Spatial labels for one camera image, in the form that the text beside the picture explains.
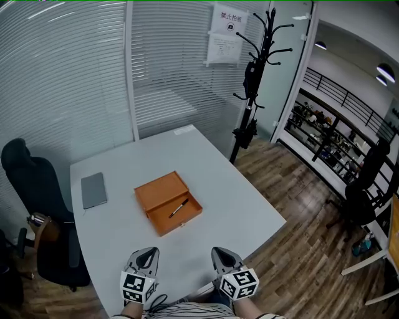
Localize orange box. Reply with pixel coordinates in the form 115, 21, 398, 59
133, 169, 204, 238

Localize white venetian blinds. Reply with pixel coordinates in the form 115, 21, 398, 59
132, 1, 251, 141
0, 2, 135, 219

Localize black hanging pouch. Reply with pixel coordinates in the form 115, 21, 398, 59
243, 60, 260, 98

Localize black coat rack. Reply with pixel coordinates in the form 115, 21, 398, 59
228, 7, 296, 165

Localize wooden desk with white legs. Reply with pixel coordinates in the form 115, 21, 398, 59
340, 193, 399, 307

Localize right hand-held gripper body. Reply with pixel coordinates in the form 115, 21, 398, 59
218, 265, 261, 302

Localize person's right forearm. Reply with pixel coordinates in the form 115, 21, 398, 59
231, 297, 269, 319

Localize black office chair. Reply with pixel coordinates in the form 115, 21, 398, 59
325, 138, 392, 243
0, 137, 92, 293

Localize black folded umbrella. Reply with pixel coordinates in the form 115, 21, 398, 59
231, 116, 259, 150

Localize person's left forearm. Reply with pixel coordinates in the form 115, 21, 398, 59
119, 300, 145, 319

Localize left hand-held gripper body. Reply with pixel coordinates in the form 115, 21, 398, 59
119, 269, 157, 305

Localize brown bag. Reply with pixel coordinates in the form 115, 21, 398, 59
26, 212, 61, 254

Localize person's leg in jeans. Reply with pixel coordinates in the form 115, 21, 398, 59
206, 287, 233, 310

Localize white paper sign with icon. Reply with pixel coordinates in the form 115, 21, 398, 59
211, 2, 249, 36

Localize black bulky object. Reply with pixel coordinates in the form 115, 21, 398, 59
0, 229, 26, 313

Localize black cable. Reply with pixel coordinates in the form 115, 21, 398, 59
143, 293, 170, 315

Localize white table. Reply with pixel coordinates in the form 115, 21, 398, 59
69, 124, 287, 319

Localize grey notebook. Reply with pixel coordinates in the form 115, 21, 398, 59
80, 171, 108, 216

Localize striped shirt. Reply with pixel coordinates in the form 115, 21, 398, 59
110, 298, 288, 319

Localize distant cluttered workstations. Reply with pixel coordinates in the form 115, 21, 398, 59
287, 100, 375, 185

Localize black pen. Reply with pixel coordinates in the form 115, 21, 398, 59
168, 198, 190, 219

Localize teal bag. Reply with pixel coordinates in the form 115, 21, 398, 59
352, 233, 373, 257

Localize white paper sheet small print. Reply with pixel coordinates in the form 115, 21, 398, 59
204, 32, 244, 67

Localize black metal railing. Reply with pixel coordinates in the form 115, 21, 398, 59
282, 66, 399, 202

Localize white table sticker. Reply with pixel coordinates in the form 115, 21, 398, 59
173, 125, 197, 136

